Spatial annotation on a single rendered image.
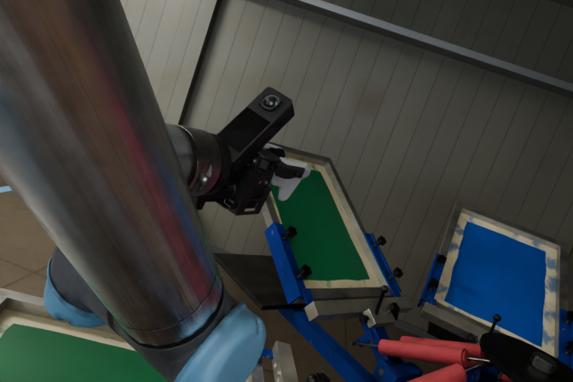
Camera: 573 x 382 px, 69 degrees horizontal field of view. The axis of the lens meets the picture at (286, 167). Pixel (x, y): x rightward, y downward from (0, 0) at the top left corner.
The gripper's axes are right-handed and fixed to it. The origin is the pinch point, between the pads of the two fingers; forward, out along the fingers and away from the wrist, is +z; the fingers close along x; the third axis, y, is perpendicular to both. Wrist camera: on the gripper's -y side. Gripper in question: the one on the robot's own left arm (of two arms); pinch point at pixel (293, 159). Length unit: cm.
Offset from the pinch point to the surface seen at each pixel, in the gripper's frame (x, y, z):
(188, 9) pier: -308, -21, 245
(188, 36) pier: -298, 2, 248
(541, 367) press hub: 54, 28, 75
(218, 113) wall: -248, 59, 280
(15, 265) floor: -223, 200, 112
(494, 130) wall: -23, -48, 386
